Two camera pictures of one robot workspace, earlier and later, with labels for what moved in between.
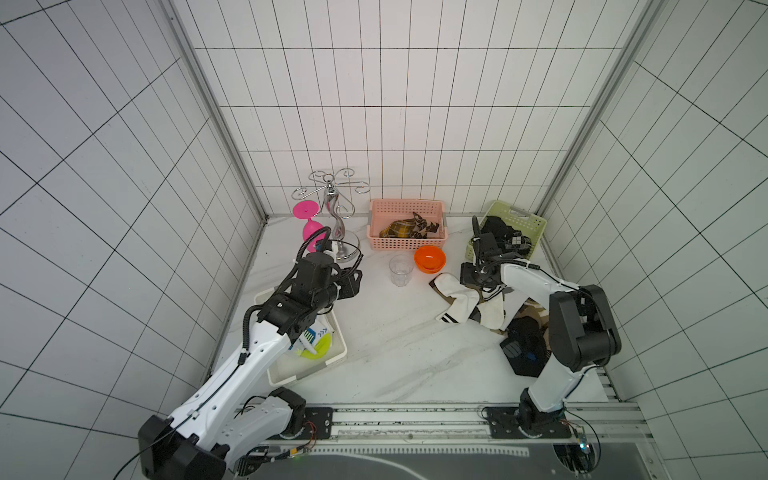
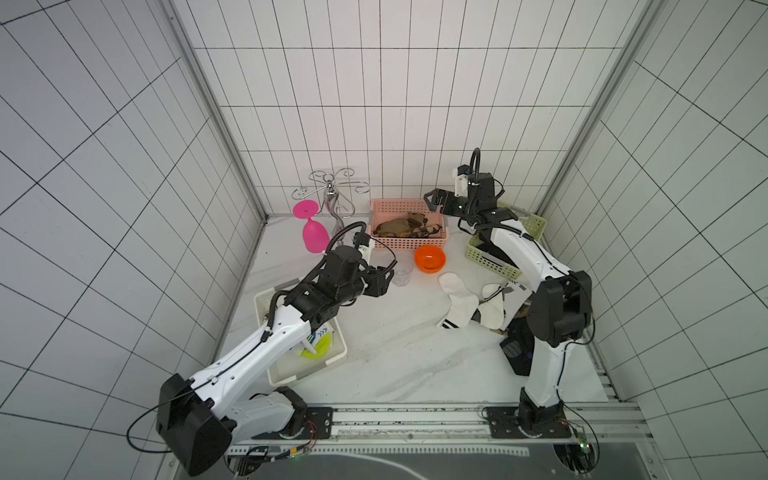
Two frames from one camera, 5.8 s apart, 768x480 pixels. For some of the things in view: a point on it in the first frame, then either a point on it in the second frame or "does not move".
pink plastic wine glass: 308,209 does not move
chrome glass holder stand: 338,196 does not move
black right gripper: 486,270 → 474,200
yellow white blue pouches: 315,343 does not move
